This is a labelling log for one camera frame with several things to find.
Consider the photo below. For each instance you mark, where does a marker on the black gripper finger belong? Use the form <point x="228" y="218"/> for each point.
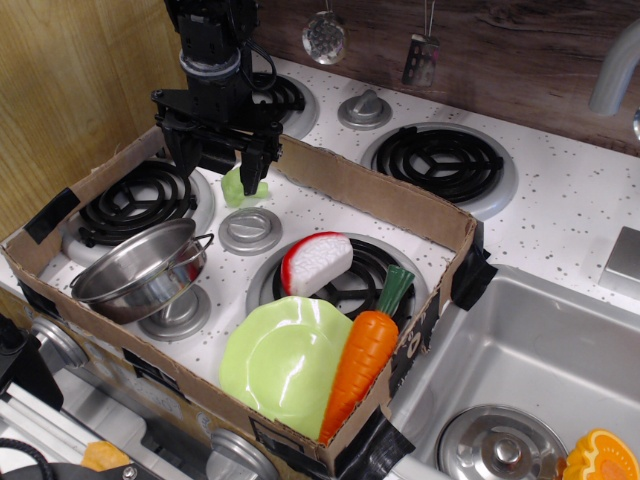
<point x="185" y="149"/>
<point x="255" y="162"/>

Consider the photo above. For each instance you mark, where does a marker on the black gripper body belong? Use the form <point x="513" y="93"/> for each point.
<point x="222" y="117"/>

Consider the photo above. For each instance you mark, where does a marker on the orange toy carrot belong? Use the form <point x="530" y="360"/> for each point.
<point x="370" y="344"/>

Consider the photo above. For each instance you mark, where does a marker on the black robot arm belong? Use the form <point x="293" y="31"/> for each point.
<point x="216" y="42"/>

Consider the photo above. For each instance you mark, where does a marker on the light green plastic plate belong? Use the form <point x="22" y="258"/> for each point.
<point x="281" y="361"/>

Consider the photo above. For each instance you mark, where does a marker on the green toy broccoli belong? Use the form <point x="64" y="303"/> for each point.
<point x="233" y="189"/>

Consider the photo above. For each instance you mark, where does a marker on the back left black burner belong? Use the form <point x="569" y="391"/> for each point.
<point x="276" y="97"/>

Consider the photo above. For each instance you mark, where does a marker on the black burner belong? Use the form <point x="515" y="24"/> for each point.
<point x="359" y="288"/>
<point x="152" y="193"/>
<point x="276" y="97"/>
<point x="454" y="165"/>

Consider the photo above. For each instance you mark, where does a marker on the front left black burner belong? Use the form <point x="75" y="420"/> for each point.
<point x="152" y="193"/>

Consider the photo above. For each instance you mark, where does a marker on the silver stove knob centre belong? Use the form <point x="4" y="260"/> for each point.
<point x="250" y="231"/>

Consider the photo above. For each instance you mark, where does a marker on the red white toy radish slice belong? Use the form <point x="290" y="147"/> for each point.
<point x="314" y="261"/>

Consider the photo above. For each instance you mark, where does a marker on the hanging clear strainer spoon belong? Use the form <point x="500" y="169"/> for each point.
<point x="325" y="36"/>

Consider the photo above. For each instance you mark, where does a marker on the small steel pot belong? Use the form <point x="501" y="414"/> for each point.
<point x="145" y="273"/>

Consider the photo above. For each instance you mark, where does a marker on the front right black burner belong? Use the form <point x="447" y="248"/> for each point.
<point x="359" y="288"/>

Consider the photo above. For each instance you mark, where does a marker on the silver stove knob under pot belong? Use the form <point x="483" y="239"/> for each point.
<point x="180" y="319"/>

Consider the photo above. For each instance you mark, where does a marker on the hanging metal spatula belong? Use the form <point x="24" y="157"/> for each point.
<point x="420" y="65"/>

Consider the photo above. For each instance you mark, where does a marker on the back right black burner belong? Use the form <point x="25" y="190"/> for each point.
<point x="454" y="165"/>

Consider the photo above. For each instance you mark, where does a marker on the silver oven dial left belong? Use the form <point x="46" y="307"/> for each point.
<point x="58" y="349"/>

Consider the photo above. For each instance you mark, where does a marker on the silver oven dial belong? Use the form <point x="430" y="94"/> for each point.
<point x="58" y="349"/>
<point x="232" y="457"/>

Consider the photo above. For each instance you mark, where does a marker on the black device lower left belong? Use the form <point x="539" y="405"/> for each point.
<point x="22" y="364"/>

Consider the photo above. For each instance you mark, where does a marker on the silver oven dial front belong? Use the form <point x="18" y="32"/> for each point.
<point x="232" y="457"/>

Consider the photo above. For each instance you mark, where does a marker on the cardboard fence box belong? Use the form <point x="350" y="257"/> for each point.
<point x="310" y="190"/>

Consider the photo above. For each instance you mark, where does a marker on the orange chip piece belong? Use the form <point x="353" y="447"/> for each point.
<point x="101" y="456"/>

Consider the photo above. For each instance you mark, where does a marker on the silver faucet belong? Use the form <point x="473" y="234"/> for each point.
<point x="616" y="72"/>

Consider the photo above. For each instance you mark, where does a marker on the steel pot lid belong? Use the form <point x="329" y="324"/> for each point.
<point x="499" y="442"/>

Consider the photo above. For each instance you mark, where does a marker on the steel sink basin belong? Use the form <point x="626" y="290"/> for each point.
<point x="569" y="360"/>

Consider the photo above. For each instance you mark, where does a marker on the orange toy fruit slice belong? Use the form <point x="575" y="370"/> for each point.
<point x="600" y="454"/>

